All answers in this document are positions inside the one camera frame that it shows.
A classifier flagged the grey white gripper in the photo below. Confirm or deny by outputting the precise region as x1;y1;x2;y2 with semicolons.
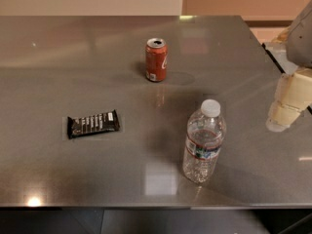
266;0;312;133

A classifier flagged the red coke can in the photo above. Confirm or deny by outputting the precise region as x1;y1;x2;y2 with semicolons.
145;38;168;82

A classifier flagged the clear plastic water bottle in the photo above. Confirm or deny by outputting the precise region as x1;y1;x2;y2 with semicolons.
182;99;226;184

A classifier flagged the black snack bar wrapper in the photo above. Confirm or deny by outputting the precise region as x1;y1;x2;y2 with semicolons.
67;110;120;139

